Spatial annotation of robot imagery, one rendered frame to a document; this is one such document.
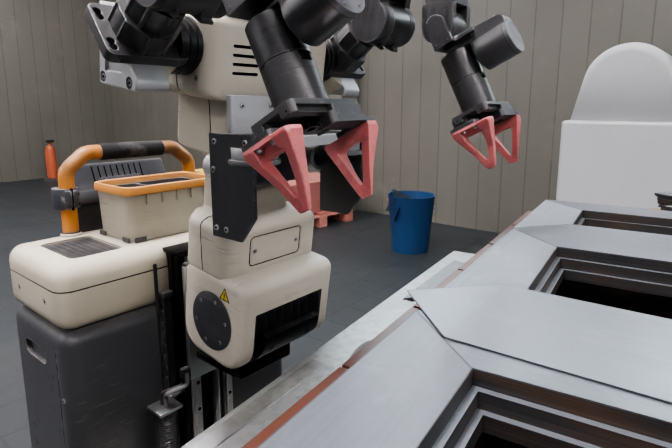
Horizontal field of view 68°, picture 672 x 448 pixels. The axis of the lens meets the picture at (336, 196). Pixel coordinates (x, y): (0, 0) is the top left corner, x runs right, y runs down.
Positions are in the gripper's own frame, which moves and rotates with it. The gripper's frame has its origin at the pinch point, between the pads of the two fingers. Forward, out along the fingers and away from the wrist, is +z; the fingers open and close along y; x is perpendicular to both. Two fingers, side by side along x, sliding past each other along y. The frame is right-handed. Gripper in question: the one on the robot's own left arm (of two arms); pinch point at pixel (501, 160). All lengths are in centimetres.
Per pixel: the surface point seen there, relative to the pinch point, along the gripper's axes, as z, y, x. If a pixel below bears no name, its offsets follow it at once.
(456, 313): 15.8, -33.4, -2.0
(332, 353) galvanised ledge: 19.9, -21.7, 30.7
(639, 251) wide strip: 20.9, 6.6, -11.8
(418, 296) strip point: 13.3, -31.7, 3.1
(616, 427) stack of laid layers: 25, -41, -16
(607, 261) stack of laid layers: 20.5, 2.4, -8.1
